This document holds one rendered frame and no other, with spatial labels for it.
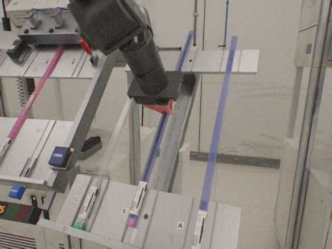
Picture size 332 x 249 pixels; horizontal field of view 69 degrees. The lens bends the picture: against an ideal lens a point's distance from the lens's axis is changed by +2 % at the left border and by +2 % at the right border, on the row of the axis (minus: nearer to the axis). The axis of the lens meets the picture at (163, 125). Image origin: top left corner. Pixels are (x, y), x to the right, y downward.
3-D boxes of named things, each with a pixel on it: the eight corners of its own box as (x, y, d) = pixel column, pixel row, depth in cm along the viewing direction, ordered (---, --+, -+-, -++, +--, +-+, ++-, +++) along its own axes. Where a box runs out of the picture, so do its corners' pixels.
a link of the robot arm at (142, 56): (115, 51, 36) (151, 39, 35) (113, 25, 40) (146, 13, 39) (133, 82, 42) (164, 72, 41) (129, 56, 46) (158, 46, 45)
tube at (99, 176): (83, 230, 46) (80, 229, 45) (77, 228, 46) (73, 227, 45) (156, 42, 68) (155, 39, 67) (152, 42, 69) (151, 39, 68)
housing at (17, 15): (122, 36, 102) (110, 4, 90) (24, 38, 113) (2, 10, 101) (127, 24, 106) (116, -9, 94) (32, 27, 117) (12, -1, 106)
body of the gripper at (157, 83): (139, 76, 52) (125, 49, 46) (185, 77, 48) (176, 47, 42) (129, 100, 49) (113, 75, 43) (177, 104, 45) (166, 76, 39)
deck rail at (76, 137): (64, 193, 67) (52, 186, 61) (57, 192, 67) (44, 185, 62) (128, 27, 103) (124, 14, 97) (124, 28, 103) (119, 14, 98)
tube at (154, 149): (134, 227, 43) (132, 226, 42) (127, 225, 44) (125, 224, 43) (194, 33, 66) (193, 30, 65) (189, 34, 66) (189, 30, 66)
